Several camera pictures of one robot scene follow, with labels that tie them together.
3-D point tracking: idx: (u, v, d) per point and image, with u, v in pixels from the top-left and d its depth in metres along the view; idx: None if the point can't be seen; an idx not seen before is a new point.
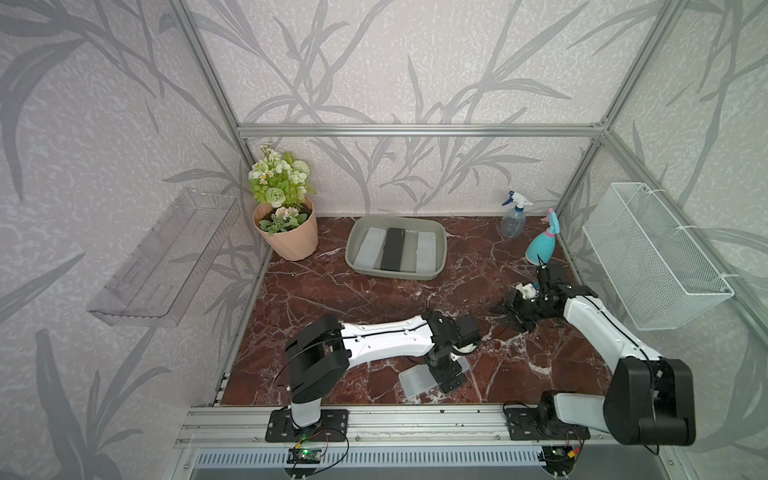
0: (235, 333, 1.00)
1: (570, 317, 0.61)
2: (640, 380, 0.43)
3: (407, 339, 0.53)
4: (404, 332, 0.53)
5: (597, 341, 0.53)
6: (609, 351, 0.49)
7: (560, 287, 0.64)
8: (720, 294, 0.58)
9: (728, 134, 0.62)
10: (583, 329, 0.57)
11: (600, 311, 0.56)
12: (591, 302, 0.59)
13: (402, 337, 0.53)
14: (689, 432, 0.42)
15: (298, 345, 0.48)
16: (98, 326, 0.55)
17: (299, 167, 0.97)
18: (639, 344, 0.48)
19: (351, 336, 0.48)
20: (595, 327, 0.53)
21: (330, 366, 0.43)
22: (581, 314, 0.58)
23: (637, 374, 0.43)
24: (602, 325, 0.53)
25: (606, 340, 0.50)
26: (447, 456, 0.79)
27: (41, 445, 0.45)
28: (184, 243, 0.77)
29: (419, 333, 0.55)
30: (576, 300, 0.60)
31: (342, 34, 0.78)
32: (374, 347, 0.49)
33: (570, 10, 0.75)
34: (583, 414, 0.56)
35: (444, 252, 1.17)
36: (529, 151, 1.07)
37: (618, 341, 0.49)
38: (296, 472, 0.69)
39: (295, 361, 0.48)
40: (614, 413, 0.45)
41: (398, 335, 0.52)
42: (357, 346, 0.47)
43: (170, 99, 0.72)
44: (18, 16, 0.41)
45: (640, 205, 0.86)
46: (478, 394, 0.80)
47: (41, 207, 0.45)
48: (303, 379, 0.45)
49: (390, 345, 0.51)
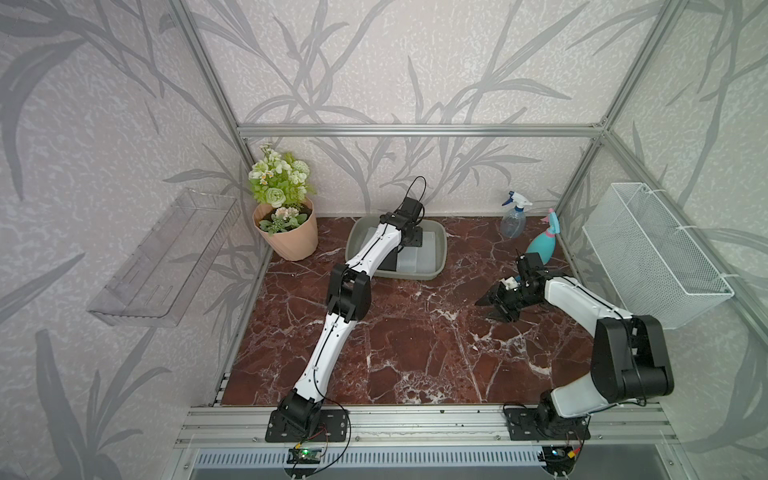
0: (235, 333, 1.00)
1: (550, 297, 0.65)
2: (617, 339, 0.46)
3: (386, 238, 0.76)
4: (380, 237, 0.76)
5: (577, 314, 0.57)
6: (588, 320, 0.53)
7: (540, 273, 0.68)
8: (720, 294, 0.58)
9: (728, 134, 0.62)
10: (565, 307, 0.61)
11: (575, 286, 0.61)
12: (566, 281, 0.63)
13: (384, 238, 0.76)
14: (668, 382, 0.46)
15: (331, 292, 0.70)
16: (98, 326, 0.55)
17: (299, 167, 0.97)
18: (613, 306, 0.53)
19: (357, 262, 0.70)
20: (573, 300, 0.58)
21: (364, 285, 0.66)
22: (560, 293, 0.62)
23: (613, 332, 0.47)
24: (579, 296, 0.57)
25: (584, 310, 0.55)
26: (447, 456, 0.79)
27: (41, 446, 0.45)
28: (184, 242, 0.77)
29: (388, 232, 0.77)
30: (554, 281, 0.64)
31: (341, 34, 0.78)
32: (373, 258, 0.72)
33: (570, 10, 0.75)
34: (578, 396, 0.58)
35: (444, 252, 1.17)
36: (530, 151, 1.06)
37: (594, 306, 0.53)
38: (296, 472, 0.69)
39: (338, 300, 0.70)
40: (600, 376, 0.48)
41: (377, 241, 0.75)
42: (364, 265, 0.69)
43: (170, 99, 0.72)
44: (18, 17, 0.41)
45: (640, 205, 0.86)
46: (478, 394, 0.80)
47: (42, 208, 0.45)
48: (352, 304, 0.68)
49: (384, 247, 0.76)
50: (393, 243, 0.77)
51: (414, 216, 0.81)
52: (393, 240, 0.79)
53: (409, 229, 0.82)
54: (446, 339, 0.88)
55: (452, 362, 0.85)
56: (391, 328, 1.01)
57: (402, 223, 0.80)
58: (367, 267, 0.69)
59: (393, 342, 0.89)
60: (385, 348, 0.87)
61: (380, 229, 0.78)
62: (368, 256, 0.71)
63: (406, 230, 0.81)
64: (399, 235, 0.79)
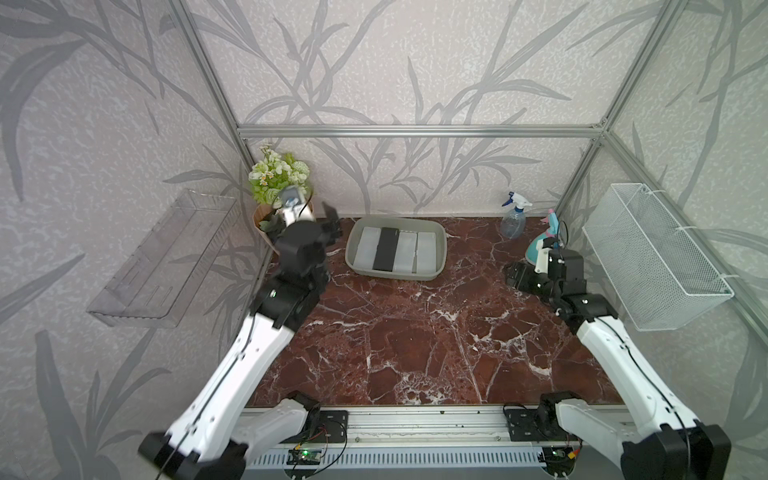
0: (235, 333, 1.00)
1: (589, 347, 0.53)
2: (677, 462, 0.39)
3: (249, 359, 0.42)
4: (240, 356, 0.42)
5: (619, 385, 0.47)
6: (630, 400, 0.45)
7: (575, 302, 0.56)
8: (720, 294, 0.58)
9: (727, 135, 0.62)
10: (603, 365, 0.51)
11: (626, 348, 0.49)
12: (613, 335, 0.50)
13: (240, 365, 0.41)
14: None
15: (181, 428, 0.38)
16: (98, 327, 0.55)
17: (299, 167, 0.97)
18: (673, 403, 0.42)
19: (190, 415, 0.39)
20: (620, 368, 0.47)
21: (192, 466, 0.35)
22: (603, 350, 0.50)
23: (672, 449, 0.38)
24: (629, 369, 0.46)
25: (631, 386, 0.45)
26: (448, 458, 0.79)
27: (41, 447, 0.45)
28: (184, 243, 0.77)
29: (255, 341, 0.43)
30: (599, 327, 0.52)
31: (341, 35, 0.78)
32: (225, 420, 0.40)
33: (570, 11, 0.75)
34: (590, 433, 0.55)
35: (444, 253, 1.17)
36: (530, 152, 1.07)
37: (647, 397, 0.43)
38: (296, 474, 0.69)
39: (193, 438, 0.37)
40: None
41: (235, 369, 0.41)
42: (199, 430, 0.38)
43: (170, 100, 0.72)
44: (19, 18, 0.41)
45: (640, 205, 0.86)
46: (478, 395, 0.80)
47: (42, 208, 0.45)
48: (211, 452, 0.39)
49: (238, 382, 0.41)
50: (257, 374, 0.43)
51: (299, 266, 0.47)
52: (256, 367, 0.43)
53: (300, 292, 0.47)
54: (446, 339, 0.88)
55: (452, 363, 0.85)
56: (391, 328, 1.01)
57: (287, 306, 0.46)
58: (203, 435, 0.37)
59: (393, 343, 0.88)
60: (385, 349, 0.87)
61: (247, 328, 0.44)
62: (208, 405, 0.39)
63: (298, 298, 0.46)
64: (286, 328, 0.45)
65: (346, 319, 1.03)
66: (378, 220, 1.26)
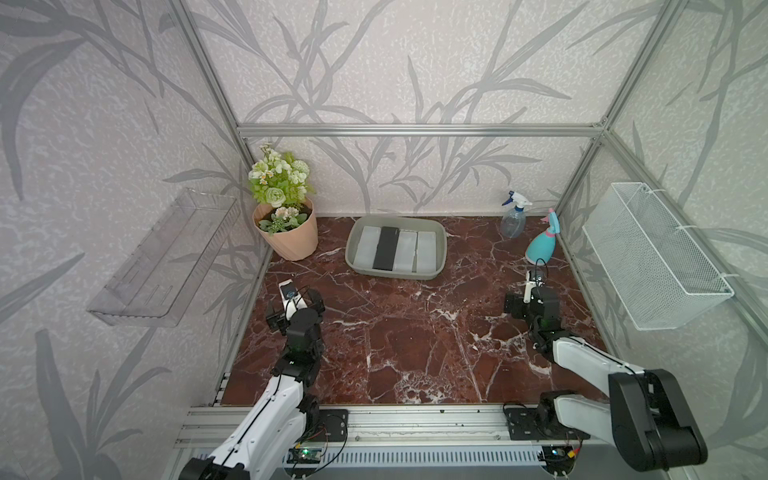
0: (235, 333, 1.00)
1: (562, 360, 0.62)
2: (634, 397, 0.44)
3: (279, 400, 0.54)
4: (270, 399, 0.54)
5: (589, 375, 0.55)
6: (601, 380, 0.51)
7: (548, 338, 0.66)
8: (720, 294, 0.58)
9: (728, 134, 0.62)
10: (574, 368, 0.59)
11: (583, 345, 0.60)
12: (573, 341, 0.62)
13: (270, 406, 0.53)
14: (701, 450, 0.41)
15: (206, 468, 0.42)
16: (98, 326, 0.55)
17: (299, 167, 0.97)
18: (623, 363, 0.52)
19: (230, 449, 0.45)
20: (583, 359, 0.56)
21: None
22: (569, 352, 0.60)
23: (628, 387, 0.45)
24: (588, 354, 0.56)
25: (594, 368, 0.53)
26: (446, 456, 0.79)
27: (41, 446, 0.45)
28: (184, 242, 0.77)
29: (281, 389, 0.56)
30: (561, 342, 0.63)
31: (341, 34, 0.78)
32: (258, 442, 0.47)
33: (570, 10, 0.75)
34: (586, 422, 0.56)
35: (444, 252, 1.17)
36: (530, 151, 1.06)
37: (605, 364, 0.51)
38: (296, 472, 0.69)
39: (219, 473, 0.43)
40: (625, 440, 0.44)
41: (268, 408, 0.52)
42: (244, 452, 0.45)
43: (170, 99, 0.72)
44: (18, 16, 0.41)
45: (640, 205, 0.86)
46: (478, 394, 0.80)
47: (42, 207, 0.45)
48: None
49: (269, 417, 0.51)
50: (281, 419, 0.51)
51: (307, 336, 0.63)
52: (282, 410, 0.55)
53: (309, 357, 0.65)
54: (446, 339, 0.88)
55: (452, 362, 0.85)
56: (391, 328, 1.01)
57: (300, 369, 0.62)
58: (247, 452, 0.45)
59: (393, 342, 0.89)
60: (385, 348, 0.87)
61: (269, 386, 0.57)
62: (249, 434, 0.48)
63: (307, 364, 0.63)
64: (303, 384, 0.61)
65: (346, 318, 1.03)
66: (378, 220, 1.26)
